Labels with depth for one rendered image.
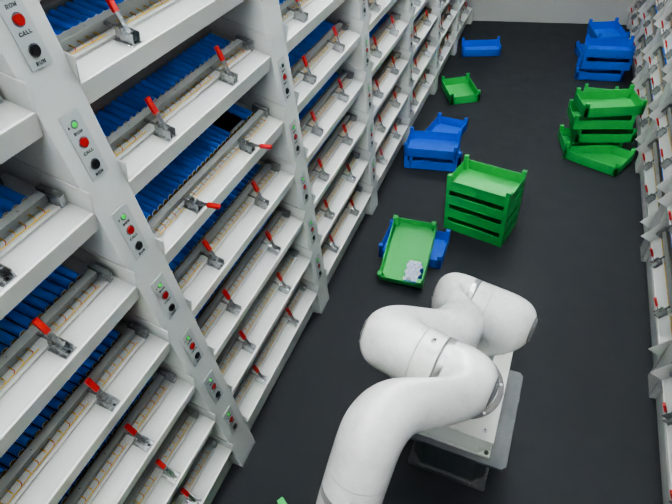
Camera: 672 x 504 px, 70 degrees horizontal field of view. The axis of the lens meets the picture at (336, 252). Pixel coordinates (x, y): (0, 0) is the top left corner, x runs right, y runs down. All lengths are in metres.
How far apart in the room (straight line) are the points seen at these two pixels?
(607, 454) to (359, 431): 1.34
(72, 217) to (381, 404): 0.63
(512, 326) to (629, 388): 1.03
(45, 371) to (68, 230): 0.26
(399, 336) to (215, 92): 0.78
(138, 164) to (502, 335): 0.84
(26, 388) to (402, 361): 0.65
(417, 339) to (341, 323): 1.34
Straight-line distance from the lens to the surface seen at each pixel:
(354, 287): 2.20
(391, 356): 0.75
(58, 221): 0.97
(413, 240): 2.26
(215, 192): 1.26
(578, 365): 2.06
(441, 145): 2.95
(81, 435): 1.17
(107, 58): 1.00
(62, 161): 0.92
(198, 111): 1.19
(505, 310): 1.09
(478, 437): 1.40
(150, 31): 1.08
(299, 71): 1.72
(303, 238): 1.80
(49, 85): 0.90
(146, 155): 1.07
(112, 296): 1.08
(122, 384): 1.19
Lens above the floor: 1.64
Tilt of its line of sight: 44 degrees down
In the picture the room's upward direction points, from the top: 8 degrees counter-clockwise
